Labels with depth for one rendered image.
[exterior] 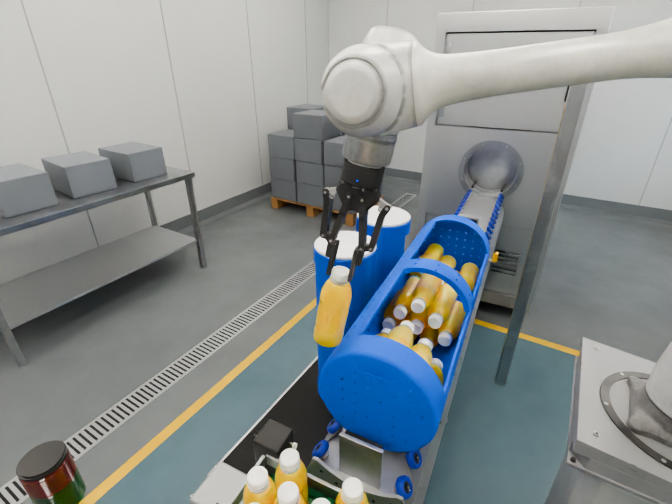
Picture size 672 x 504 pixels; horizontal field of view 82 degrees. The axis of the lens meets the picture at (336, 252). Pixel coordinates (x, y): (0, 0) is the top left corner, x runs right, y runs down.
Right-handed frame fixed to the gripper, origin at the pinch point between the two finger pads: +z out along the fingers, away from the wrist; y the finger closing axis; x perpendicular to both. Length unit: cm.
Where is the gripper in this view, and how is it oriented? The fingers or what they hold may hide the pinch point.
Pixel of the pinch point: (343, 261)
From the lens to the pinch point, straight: 78.3
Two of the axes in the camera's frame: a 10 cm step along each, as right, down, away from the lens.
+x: -2.7, 3.6, -8.9
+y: -9.4, -2.8, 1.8
